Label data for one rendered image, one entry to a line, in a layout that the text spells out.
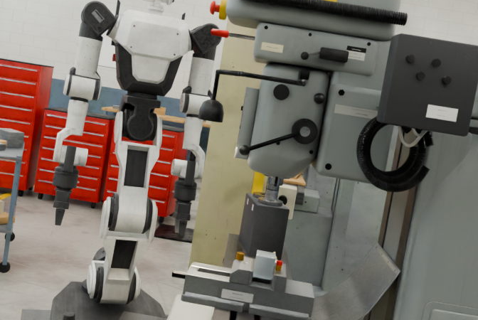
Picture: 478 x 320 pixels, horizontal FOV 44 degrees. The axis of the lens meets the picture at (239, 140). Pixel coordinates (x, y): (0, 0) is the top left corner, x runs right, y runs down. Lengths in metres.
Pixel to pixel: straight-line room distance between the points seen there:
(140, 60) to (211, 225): 1.54
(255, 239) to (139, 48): 0.82
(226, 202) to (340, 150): 1.95
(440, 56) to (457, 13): 9.96
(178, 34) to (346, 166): 0.93
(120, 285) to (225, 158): 1.31
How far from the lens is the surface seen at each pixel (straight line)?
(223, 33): 1.85
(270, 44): 1.63
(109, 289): 2.45
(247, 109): 1.73
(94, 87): 2.28
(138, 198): 2.26
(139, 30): 2.26
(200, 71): 2.37
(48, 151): 6.76
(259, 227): 2.11
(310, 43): 1.64
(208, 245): 3.60
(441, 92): 1.44
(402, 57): 1.42
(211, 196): 3.53
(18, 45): 11.61
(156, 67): 2.28
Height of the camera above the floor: 1.54
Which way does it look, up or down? 5 degrees down
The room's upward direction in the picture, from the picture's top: 9 degrees clockwise
